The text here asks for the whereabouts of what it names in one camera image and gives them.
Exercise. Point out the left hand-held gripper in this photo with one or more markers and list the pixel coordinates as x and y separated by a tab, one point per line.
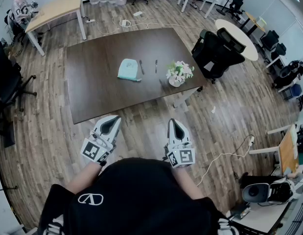
92	150

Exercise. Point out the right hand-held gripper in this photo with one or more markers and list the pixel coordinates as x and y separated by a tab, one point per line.
185	157

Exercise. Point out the light blue pencil pouch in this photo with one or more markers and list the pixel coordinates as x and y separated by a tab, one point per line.
128	68

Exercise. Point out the black pen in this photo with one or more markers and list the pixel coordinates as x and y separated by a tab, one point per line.
156	66
141	67

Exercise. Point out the person's right forearm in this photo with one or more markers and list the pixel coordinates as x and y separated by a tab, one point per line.
188	182

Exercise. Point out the person's left forearm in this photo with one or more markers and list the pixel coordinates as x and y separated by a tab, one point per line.
85	176

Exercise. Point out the black wrist watch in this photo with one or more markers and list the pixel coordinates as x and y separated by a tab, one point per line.
103	163

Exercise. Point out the white table leg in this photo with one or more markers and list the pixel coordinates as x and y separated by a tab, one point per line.
181	99

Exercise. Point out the white paper scrap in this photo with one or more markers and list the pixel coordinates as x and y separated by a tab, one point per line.
213	109

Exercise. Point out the pink flowers in white pot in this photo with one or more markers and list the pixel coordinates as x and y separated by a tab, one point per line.
179	72

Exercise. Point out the white power strip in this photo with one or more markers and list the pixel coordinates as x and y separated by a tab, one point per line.
90	21
251	141

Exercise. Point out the person's black t-shirt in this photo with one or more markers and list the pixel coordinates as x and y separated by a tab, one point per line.
141	199

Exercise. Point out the white headset device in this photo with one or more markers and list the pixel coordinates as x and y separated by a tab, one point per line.
256	192

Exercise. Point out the white power adapter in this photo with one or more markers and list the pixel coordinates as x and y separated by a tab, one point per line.
123	23

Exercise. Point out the round white table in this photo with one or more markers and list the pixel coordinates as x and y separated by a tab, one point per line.
246	43

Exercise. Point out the light wooden desk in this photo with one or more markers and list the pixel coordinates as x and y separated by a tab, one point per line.
55	10

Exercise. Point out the small yellow top desk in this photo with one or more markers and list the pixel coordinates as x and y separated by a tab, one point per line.
251	21

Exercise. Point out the white frame wooden desk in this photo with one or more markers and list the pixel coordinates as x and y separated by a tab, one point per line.
288	150

